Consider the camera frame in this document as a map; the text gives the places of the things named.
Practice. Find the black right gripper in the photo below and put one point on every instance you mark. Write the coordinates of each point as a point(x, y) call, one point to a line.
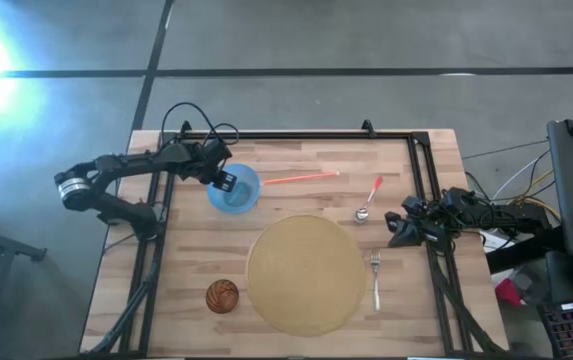
point(433, 229)

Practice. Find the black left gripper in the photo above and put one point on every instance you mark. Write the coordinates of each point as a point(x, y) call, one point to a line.
point(198, 162)

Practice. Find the light blue bowl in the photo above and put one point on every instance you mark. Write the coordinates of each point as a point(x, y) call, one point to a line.
point(246, 201)

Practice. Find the silver metal fork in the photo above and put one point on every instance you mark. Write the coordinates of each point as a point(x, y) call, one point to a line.
point(376, 285)

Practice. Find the orange drinking straw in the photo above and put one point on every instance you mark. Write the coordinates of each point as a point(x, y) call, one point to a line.
point(301, 178)

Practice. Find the amber faceted plastic tumbler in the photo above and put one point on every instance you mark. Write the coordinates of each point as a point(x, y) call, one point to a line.
point(222, 296)

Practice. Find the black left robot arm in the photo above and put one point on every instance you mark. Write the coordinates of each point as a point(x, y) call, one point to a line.
point(131, 162)

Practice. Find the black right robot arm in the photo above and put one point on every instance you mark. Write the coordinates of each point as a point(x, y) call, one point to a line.
point(506, 215)

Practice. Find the round woven straw placemat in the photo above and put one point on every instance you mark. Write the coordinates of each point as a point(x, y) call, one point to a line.
point(306, 275)

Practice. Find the red object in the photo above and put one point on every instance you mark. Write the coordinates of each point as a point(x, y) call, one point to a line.
point(508, 292)

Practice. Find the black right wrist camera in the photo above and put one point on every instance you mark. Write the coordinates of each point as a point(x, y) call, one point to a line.
point(412, 206)

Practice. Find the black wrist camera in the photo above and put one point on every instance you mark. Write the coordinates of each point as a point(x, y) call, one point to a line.
point(412, 206)
point(217, 150)

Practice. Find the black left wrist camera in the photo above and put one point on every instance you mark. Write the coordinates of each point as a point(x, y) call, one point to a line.
point(217, 150)

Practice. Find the black aluminium rig frame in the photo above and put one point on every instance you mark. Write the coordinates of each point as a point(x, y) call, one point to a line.
point(291, 135)

